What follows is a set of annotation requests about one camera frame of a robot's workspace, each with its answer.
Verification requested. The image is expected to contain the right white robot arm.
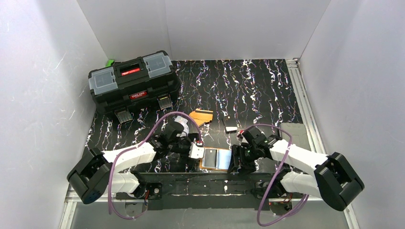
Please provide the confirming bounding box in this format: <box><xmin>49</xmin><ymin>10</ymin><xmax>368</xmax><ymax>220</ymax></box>
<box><xmin>227</xmin><ymin>124</ymin><xmax>365</xmax><ymax>211</ymax></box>

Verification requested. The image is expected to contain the purple cable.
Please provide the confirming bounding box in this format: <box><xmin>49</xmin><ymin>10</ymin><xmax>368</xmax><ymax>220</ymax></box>
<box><xmin>237</xmin><ymin>124</ymin><xmax>310</xmax><ymax>227</ymax></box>
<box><xmin>107</xmin><ymin>111</ymin><xmax>203</xmax><ymax>220</ymax></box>

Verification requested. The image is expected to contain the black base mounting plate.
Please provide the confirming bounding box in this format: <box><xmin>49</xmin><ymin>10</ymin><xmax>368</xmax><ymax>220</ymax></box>
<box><xmin>98</xmin><ymin>172</ymin><xmax>317</xmax><ymax>211</ymax></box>

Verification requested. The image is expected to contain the aluminium frame rail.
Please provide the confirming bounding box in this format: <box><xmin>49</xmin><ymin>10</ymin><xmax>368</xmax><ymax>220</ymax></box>
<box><xmin>286</xmin><ymin>58</ymin><xmax>360</xmax><ymax>229</ymax></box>

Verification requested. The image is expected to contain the stack of white cards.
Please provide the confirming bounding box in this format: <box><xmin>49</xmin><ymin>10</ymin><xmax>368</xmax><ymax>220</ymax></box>
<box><xmin>174</xmin><ymin>116</ymin><xmax>189</xmax><ymax>137</ymax></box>

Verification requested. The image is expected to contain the green object behind toolbox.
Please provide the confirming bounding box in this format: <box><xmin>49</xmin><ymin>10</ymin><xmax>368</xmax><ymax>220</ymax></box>
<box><xmin>105</xmin><ymin>59</ymin><xmax>115</xmax><ymax>67</ymax></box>

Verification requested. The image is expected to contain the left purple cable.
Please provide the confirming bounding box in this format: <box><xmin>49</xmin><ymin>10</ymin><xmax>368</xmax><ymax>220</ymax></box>
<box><xmin>107</xmin><ymin>111</ymin><xmax>203</xmax><ymax>220</ymax></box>

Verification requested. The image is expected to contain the black card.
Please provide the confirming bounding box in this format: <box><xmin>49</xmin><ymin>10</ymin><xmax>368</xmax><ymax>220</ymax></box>
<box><xmin>202</xmin><ymin>148</ymin><xmax>218</xmax><ymax>168</ymax></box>

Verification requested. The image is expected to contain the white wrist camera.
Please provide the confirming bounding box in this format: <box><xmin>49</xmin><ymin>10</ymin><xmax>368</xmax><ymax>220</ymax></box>
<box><xmin>189</xmin><ymin>143</ymin><xmax>205</xmax><ymax>159</ymax></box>
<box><xmin>237</xmin><ymin>130</ymin><xmax>244</xmax><ymax>139</ymax></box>

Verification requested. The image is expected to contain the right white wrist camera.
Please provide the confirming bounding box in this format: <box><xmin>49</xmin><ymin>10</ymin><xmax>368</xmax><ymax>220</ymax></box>
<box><xmin>237</xmin><ymin>130</ymin><xmax>244</xmax><ymax>139</ymax></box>

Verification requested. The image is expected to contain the black toolbox with grey lids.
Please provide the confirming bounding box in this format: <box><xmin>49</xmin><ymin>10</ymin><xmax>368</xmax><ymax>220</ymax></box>
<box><xmin>88</xmin><ymin>50</ymin><xmax>181</xmax><ymax>123</ymax></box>

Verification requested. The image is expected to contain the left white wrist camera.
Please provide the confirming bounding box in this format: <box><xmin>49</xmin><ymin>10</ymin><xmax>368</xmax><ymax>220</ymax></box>
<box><xmin>189</xmin><ymin>143</ymin><xmax>205</xmax><ymax>159</ymax></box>

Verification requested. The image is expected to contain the grey pad at right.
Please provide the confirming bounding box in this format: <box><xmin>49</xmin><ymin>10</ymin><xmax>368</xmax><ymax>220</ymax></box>
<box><xmin>280</xmin><ymin>123</ymin><xmax>310</xmax><ymax>150</ymax></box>

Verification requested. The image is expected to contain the orange card holder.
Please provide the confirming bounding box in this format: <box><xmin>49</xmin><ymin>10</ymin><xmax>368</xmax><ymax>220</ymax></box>
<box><xmin>199</xmin><ymin>147</ymin><xmax>232</xmax><ymax>171</ymax></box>

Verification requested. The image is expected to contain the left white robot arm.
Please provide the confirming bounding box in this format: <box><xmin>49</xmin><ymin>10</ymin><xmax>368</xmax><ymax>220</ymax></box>
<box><xmin>66</xmin><ymin>121</ymin><xmax>203</xmax><ymax>204</ymax></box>

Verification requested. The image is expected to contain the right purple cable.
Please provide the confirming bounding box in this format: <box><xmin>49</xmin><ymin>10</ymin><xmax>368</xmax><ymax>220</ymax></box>
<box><xmin>237</xmin><ymin>124</ymin><xmax>310</xmax><ymax>227</ymax></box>

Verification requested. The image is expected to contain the stack of black cards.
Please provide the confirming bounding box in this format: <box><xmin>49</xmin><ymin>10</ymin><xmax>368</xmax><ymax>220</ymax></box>
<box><xmin>222</xmin><ymin>116</ymin><xmax>238</xmax><ymax>133</ymax></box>

